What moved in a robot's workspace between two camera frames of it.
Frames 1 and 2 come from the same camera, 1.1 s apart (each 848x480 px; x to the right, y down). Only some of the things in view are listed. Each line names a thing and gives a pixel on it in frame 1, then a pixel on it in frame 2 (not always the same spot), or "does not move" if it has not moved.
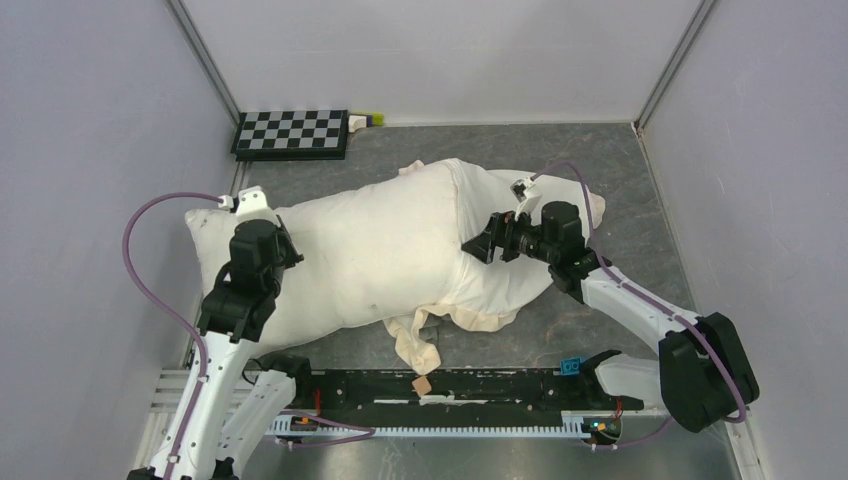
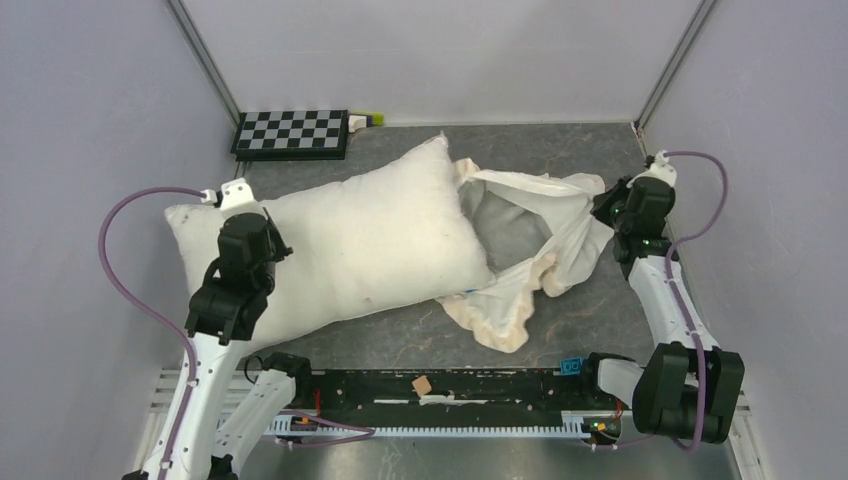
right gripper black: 482,246 → 602,201
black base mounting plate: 398,394 does not move
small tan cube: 422,385 does not move
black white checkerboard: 291,136 does not move
